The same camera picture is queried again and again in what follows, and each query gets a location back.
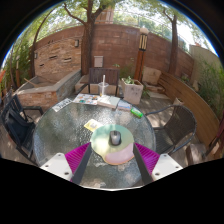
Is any clear plastic cup with straw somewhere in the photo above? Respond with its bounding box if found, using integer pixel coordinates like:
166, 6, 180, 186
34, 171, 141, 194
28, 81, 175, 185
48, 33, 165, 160
97, 74, 110, 98

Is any forked tree trunk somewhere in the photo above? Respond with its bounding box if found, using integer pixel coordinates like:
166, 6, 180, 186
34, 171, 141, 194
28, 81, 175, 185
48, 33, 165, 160
63, 0, 114, 76

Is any colourful open magazine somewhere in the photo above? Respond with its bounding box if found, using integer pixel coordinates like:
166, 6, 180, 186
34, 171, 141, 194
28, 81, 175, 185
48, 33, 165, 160
72, 93, 102, 106

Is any dark wicker patio chair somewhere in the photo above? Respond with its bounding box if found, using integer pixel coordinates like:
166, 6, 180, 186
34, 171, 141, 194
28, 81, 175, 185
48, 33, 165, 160
144, 104, 198, 156

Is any slender tree by wall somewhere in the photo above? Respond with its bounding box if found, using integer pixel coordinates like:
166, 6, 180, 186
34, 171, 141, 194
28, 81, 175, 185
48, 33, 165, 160
162, 8, 183, 77

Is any yellow paper card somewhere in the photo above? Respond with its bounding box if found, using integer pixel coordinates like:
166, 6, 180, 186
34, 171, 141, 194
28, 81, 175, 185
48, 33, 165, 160
83, 118, 104, 133

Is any white printed flyer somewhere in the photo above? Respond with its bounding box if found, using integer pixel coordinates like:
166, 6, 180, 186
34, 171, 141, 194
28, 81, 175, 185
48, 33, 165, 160
51, 97, 74, 113

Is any black slatted patio chair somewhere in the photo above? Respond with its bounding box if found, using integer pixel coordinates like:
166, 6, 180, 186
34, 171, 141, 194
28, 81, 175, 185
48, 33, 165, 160
0, 94, 44, 166

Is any thick pale book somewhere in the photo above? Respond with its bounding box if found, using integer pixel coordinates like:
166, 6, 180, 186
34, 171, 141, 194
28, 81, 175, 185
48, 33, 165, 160
97, 95, 121, 110

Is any stone brick water basin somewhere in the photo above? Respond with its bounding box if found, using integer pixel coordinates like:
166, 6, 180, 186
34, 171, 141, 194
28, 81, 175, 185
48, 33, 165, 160
14, 69, 83, 111

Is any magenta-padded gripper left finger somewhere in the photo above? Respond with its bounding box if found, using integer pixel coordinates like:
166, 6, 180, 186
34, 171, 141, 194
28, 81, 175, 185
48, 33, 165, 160
39, 142, 93, 185

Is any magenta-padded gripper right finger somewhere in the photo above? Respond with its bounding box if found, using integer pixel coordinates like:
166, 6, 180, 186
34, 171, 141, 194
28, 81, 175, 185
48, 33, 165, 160
132, 142, 184, 185

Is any brown umbrella base block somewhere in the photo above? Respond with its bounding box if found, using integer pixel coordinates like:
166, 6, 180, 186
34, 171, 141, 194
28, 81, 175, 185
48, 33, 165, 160
185, 143, 209, 166

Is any curved wooden slat bench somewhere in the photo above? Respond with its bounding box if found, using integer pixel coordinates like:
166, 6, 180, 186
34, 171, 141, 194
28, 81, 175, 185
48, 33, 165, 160
157, 72, 224, 158

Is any small green packet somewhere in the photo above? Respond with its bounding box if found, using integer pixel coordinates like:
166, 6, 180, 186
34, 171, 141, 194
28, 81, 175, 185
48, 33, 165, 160
129, 107, 144, 119

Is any pale stone block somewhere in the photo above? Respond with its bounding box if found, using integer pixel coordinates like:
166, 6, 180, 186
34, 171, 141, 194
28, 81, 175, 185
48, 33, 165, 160
142, 66, 163, 86

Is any dark wooden slatted chair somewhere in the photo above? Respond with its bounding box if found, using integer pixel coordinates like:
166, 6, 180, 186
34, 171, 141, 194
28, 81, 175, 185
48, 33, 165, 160
78, 67, 120, 98

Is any round glass patio table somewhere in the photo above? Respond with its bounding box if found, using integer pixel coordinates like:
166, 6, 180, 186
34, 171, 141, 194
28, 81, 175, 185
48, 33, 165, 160
32, 96, 157, 189

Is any white square planter with plant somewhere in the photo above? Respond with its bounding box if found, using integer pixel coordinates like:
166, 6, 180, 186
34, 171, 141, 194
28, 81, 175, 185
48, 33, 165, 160
120, 75, 144, 106

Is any grey wall utility box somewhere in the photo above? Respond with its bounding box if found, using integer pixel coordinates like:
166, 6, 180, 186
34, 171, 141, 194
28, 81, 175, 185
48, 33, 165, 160
93, 55, 104, 68

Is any dark grey computer mouse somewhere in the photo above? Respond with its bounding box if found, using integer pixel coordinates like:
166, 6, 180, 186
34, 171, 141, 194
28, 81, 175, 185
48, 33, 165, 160
109, 130, 122, 147

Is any thin leaning tree trunk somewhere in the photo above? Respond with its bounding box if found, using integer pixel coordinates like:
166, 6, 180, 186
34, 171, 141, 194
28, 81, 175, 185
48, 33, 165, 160
31, 9, 54, 69

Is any small pale flower pot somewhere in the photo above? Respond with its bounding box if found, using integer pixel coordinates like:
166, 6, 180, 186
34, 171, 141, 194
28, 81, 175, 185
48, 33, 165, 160
172, 97, 184, 107

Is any thin blue-covered book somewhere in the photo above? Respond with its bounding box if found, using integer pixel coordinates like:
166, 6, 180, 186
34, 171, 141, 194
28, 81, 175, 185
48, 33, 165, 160
117, 100, 133, 112

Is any wooden garden lamp post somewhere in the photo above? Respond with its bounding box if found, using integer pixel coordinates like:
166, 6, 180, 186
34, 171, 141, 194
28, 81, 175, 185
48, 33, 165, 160
133, 26, 150, 83

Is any pastel green pink mouse pad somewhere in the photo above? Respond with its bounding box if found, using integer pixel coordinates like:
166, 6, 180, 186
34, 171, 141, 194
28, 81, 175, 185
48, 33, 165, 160
89, 123, 135, 166

